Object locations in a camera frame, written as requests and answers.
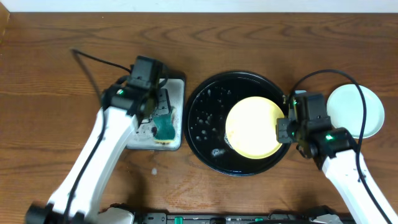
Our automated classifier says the green yellow sponge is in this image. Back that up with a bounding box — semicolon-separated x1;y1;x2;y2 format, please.
153;109;176;144

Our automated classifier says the light blue plate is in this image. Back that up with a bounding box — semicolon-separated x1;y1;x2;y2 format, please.
326;84;385;139

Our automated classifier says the yellow plate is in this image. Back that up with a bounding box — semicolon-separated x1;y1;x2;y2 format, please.
225;96;284;159

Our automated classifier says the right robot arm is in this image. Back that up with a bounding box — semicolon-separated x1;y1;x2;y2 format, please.
276;92;397;223

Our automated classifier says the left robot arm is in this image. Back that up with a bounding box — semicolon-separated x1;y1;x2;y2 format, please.
25;56;169;223

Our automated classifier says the rectangular metal soap tray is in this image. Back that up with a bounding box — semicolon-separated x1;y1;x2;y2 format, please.
126;75;185;151

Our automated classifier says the black round serving tray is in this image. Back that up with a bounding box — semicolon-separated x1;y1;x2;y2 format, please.
183;71;290;176

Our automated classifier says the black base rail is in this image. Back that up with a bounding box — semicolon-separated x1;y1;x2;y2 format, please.
99;203;352;224

